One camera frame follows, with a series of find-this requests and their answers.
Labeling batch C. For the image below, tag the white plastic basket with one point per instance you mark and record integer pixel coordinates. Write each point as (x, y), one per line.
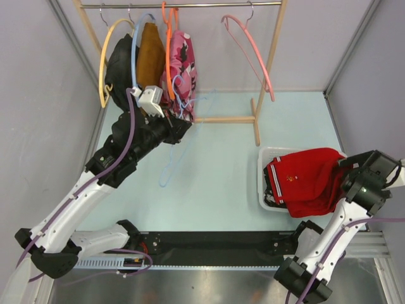
(265, 156)

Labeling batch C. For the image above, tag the pink patterned trousers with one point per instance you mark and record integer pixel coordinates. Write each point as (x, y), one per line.
(183, 75)

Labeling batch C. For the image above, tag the grey cable duct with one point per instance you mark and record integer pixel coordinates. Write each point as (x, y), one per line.
(129, 263)

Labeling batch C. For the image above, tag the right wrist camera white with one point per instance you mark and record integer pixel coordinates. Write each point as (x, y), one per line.
(399, 176)

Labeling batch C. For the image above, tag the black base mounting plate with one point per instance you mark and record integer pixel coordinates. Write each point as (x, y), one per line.
(267, 242)

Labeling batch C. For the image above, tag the light blue plastic hanger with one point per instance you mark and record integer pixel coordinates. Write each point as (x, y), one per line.
(134, 47)

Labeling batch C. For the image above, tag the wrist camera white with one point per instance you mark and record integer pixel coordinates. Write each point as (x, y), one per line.
(399, 176)
(149, 100)

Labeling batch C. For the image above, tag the yellow hanger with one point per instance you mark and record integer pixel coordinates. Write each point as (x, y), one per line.
(103, 89)

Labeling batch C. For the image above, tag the red trousers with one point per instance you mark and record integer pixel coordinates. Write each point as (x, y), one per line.
(307, 182)

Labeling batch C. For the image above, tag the orange hanger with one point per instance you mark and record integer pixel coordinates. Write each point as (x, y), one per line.
(171, 22)

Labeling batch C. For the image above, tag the black white patterned trousers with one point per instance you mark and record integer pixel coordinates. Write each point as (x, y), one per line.
(269, 198)

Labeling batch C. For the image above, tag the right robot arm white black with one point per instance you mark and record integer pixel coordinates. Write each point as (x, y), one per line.
(306, 275)

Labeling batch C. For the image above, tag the brown trousers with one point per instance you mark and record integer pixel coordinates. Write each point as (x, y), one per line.
(151, 57)

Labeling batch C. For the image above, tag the blue wire hanger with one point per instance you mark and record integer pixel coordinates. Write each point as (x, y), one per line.
(171, 167)

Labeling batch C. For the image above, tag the wooden clothes rack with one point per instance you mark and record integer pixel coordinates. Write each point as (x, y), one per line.
(266, 86)

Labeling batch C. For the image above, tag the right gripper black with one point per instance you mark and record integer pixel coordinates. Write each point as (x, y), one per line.
(361, 159)

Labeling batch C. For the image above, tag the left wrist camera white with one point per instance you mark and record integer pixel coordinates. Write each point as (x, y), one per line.
(149, 100)

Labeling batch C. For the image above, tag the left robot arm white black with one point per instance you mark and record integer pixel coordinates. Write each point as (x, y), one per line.
(54, 245)

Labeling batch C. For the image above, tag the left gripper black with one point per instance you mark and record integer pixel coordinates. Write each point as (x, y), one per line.
(176, 128)

